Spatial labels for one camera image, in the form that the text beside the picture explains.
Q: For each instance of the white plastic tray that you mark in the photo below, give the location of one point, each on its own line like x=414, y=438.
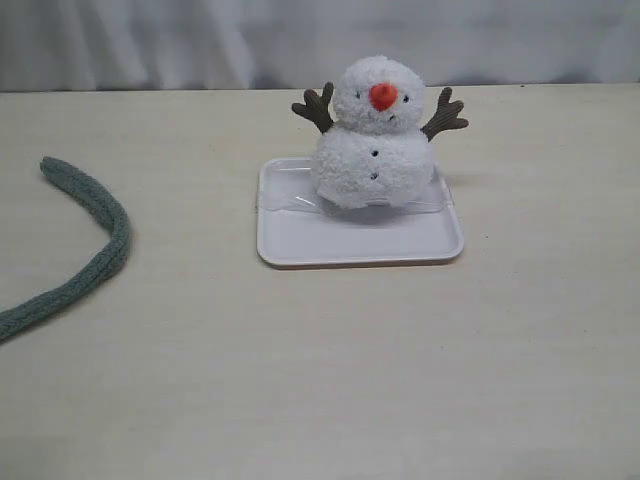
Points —
x=297, y=229

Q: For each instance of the white plush snowman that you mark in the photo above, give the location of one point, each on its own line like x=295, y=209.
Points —
x=374, y=147

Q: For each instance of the green knitted scarf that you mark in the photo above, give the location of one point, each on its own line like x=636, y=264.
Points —
x=109, y=213

